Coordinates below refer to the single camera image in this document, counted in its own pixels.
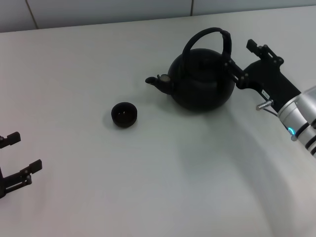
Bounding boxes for small black teacup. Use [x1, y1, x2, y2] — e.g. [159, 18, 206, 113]
[111, 101, 138, 129]

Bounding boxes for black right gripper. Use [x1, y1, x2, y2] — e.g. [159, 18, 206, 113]
[224, 39, 302, 112]

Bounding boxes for black round teapot with handle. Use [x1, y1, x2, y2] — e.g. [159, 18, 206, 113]
[145, 27, 236, 114]

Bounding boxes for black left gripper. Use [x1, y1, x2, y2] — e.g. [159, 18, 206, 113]
[0, 132, 43, 199]

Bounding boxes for silver plug with grey cable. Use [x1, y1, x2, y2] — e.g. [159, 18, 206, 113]
[256, 99, 279, 117]

